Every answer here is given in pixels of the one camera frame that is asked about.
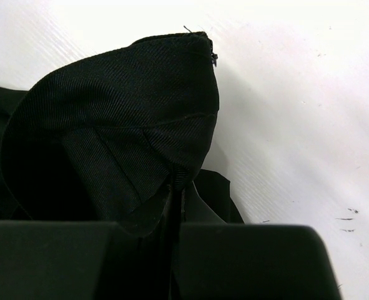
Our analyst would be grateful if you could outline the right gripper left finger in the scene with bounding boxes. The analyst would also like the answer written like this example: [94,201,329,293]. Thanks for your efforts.
[0,182,175,300]

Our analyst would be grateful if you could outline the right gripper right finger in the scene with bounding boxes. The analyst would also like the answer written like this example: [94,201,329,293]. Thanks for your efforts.
[171,184,343,300]

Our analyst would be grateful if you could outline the black pleated skirt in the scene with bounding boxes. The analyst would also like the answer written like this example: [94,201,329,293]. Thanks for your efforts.
[0,32,243,223]

